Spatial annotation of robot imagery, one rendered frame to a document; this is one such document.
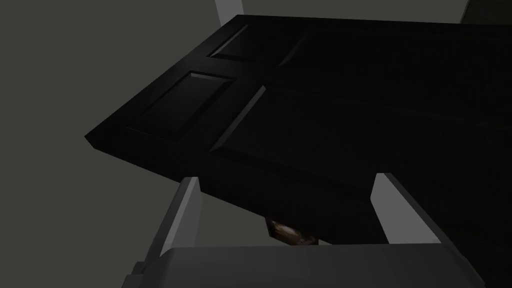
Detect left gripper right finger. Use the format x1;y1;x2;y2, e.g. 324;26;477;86
369;172;455;246

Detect black panelled door leaf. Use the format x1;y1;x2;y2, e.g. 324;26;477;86
83;14;512;288

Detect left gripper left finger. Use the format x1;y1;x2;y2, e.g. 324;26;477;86
144;176;203;270

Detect brown door knob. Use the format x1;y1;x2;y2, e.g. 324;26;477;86
265;218;320;247

